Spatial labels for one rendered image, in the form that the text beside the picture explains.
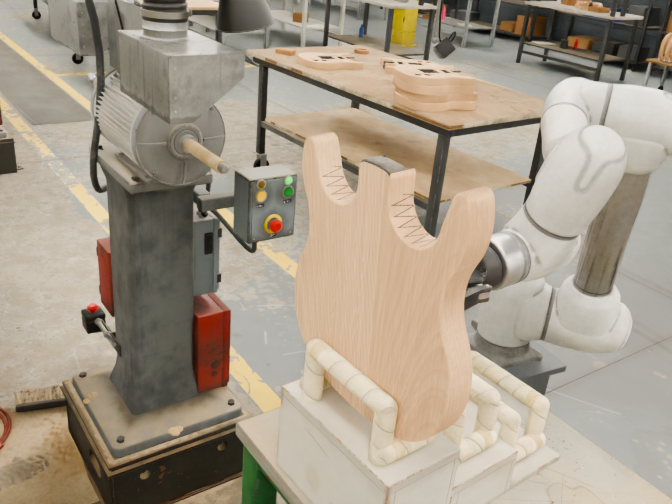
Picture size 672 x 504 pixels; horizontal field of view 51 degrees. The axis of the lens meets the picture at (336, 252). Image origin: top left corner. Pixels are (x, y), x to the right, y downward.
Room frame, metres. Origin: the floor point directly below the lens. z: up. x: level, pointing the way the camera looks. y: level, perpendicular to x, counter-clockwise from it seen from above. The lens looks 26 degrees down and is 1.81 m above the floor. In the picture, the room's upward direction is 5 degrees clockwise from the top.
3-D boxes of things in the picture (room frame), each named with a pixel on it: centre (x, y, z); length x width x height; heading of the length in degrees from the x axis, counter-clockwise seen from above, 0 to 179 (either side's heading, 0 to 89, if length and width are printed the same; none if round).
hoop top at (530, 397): (1.11, -0.35, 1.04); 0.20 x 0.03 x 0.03; 40
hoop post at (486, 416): (0.95, -0.28, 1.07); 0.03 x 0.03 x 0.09
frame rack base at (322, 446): (0.89, -0.07, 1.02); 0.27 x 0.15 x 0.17; 41
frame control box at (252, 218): (1.96, 0.29, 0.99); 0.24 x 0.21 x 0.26; 37
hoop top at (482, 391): (1.01, -0.22, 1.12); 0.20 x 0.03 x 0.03; 40
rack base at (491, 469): (0.98, -0.19, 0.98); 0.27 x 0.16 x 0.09; 41
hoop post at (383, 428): (0.79, -0.09, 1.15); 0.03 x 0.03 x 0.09
